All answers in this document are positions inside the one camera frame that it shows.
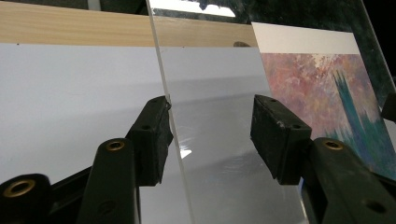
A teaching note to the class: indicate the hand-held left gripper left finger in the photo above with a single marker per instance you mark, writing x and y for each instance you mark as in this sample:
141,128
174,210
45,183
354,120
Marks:
152,140

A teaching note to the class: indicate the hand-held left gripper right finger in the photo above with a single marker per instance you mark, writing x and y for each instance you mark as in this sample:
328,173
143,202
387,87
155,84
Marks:
280,140

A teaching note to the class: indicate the colourful painted photo print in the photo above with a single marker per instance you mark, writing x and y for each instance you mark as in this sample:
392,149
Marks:
311,93

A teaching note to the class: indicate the clear acrylic photo frame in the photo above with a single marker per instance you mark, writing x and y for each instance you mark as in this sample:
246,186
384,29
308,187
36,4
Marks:
218,140

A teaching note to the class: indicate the white board sheet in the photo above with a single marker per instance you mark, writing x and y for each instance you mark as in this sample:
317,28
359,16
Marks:
62,109

